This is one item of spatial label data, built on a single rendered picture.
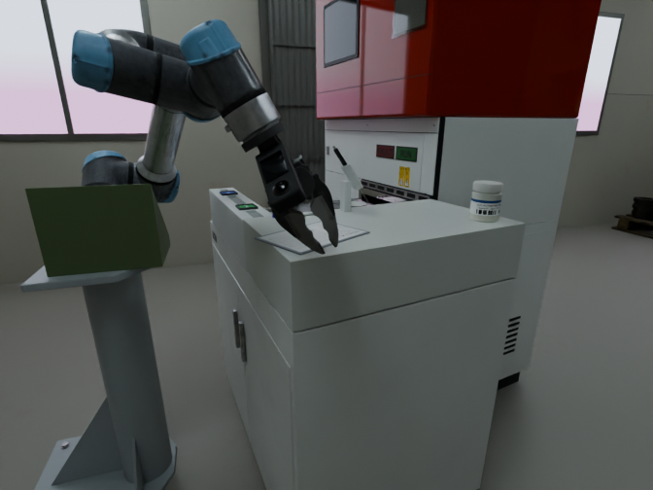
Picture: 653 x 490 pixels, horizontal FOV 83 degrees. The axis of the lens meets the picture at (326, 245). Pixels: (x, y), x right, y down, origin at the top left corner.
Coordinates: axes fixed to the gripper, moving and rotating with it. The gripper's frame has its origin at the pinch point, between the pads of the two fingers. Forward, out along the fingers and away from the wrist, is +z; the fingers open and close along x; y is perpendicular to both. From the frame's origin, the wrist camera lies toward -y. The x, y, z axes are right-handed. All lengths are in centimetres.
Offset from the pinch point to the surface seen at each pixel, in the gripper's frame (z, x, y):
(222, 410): 70, 85, 75
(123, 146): -64, 122, 252
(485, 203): 21, -36, 29
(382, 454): 60, 16, 12
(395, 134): 4, -34, 80
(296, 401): 27.9, 22.1, 4.2
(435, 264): 22.5, -17.0, 16.9
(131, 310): 4, 65, 46
